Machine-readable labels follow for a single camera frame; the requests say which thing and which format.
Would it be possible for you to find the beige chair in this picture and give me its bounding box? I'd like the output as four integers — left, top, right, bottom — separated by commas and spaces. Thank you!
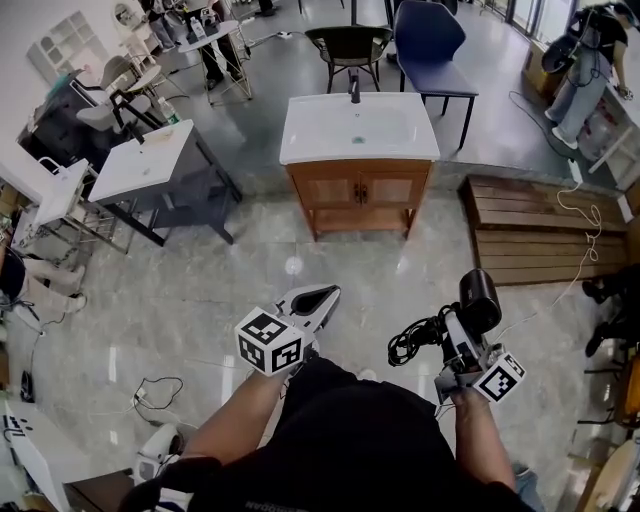
75, 53, 167, 132

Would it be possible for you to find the wooden vanity cabinet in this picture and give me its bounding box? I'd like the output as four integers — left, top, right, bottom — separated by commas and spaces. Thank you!
285, 158, 434, 243

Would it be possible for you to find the person's black shirt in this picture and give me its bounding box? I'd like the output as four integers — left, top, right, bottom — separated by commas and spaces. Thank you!
118, 356, 537, 512

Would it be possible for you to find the person's left forearm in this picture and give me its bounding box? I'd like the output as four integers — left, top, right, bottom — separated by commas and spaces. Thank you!
180, 368, 292, 462

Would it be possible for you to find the small white sink on metal stand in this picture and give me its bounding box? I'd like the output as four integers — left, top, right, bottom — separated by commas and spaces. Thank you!
19, 156, 132, 256

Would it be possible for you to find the green label plastic bottle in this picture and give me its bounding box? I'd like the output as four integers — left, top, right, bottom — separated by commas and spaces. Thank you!
156, 96, 181, 127

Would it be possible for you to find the long black cable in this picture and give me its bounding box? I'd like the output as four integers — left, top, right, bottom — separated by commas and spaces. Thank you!
508, 89, 577, 162

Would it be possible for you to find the person's right forearm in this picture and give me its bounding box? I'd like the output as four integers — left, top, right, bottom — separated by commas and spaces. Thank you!
451, 386, 517, 495

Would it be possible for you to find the white appliance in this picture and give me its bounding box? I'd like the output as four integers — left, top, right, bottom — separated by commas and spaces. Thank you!
133, 422, 185, 487

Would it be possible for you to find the wooden chair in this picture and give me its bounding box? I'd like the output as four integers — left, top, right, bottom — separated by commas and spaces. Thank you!
568, 343, 640, 512

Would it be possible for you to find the white sink counter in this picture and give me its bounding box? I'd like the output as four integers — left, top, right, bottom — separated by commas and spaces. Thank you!
278, 91, 442, 166

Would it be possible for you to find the white cubby shelf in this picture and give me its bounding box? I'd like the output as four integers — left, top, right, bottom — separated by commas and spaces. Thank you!
26, 10, 111, 87

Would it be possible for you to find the blue chair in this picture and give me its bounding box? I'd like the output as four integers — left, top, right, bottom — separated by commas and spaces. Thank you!
393, 0, 481, 151

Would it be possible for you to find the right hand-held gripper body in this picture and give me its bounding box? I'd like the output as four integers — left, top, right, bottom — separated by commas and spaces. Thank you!
433, 341, 528, 405

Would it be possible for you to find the white cable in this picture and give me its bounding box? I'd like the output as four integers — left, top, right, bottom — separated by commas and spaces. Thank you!
492, 179, 605, 337

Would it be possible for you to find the round white table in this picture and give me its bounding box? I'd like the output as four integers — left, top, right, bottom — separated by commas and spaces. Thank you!
176, 18, 255, 107

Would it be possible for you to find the dark green chair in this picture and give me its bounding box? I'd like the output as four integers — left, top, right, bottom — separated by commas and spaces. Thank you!
304, 25, 394, 94

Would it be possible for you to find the grey vanity with white sink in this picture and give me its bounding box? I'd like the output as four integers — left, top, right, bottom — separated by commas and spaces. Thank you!
87, 118, 244, 248

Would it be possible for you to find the black angular faucet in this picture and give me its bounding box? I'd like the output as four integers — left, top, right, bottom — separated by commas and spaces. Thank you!
108, 88, 167, 147

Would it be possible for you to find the wooden slatted platform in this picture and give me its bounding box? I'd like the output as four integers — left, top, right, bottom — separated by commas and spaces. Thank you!
457, 174, 632, 288

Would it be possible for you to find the black hair dryer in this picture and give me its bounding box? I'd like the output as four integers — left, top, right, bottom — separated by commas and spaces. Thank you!
387, 268, 503, 369

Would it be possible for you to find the black floor cable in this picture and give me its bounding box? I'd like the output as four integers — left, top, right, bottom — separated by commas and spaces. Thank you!
132, 376, 186, 427

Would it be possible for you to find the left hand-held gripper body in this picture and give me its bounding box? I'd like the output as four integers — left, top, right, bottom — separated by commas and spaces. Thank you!
233, 298, 322, 379

